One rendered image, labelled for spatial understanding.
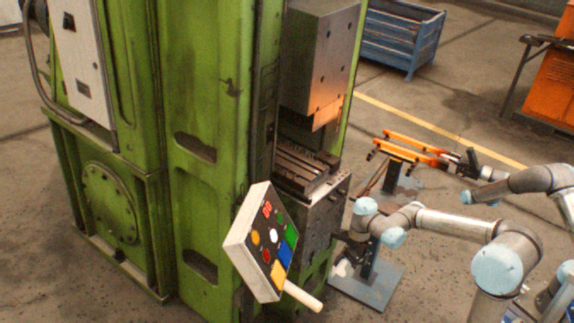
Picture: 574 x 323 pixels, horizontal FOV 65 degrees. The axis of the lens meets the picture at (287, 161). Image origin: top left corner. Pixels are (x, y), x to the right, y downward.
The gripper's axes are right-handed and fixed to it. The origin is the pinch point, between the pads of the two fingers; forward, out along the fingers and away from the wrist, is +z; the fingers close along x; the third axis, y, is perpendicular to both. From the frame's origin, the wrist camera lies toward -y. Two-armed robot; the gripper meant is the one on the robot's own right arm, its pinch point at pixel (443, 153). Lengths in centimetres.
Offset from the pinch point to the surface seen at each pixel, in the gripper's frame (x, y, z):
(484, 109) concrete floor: 290, 100, 15
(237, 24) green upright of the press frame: -97, -75, 61
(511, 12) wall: 711, 92, 69
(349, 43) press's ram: -48, -61, 42
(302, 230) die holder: -72, 24, 39
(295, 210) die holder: -71, 15, 45
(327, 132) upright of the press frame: -29, -5, 54
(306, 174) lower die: -61, 1, 47
